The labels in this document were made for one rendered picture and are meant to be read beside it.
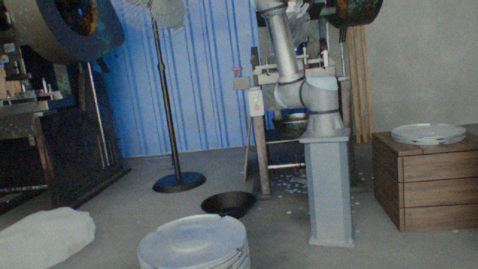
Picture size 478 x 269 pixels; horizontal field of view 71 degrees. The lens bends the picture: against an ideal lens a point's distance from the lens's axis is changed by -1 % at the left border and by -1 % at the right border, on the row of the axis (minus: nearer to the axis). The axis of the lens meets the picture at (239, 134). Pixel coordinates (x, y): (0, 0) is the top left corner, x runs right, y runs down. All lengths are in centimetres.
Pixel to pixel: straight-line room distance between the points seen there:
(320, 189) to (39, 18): 169
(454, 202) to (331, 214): 49
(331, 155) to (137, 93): 249
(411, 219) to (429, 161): 25
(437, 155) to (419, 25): 220
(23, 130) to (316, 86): 182
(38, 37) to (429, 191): 211
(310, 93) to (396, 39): 223
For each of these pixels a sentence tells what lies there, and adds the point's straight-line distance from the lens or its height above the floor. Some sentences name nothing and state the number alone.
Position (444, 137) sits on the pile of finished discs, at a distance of 159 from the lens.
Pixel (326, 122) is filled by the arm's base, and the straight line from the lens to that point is 133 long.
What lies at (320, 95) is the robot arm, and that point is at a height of 61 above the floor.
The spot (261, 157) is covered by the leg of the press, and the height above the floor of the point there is 25.
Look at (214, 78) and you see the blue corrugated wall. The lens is 326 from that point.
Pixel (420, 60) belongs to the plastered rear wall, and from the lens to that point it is 358.
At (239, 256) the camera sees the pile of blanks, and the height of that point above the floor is 28.
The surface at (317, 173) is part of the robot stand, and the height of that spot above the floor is 30.
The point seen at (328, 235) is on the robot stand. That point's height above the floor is 4.
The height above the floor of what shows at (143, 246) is 31.
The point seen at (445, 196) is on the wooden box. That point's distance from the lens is 159.
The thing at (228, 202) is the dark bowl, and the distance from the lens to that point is 193.
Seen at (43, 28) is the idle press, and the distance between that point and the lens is 219.
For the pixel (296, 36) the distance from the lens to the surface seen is 198.
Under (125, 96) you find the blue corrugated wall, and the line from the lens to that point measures 355.
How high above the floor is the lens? 73
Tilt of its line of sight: 10 degrees down
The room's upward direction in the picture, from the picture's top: 7 degrees counter-clockwise
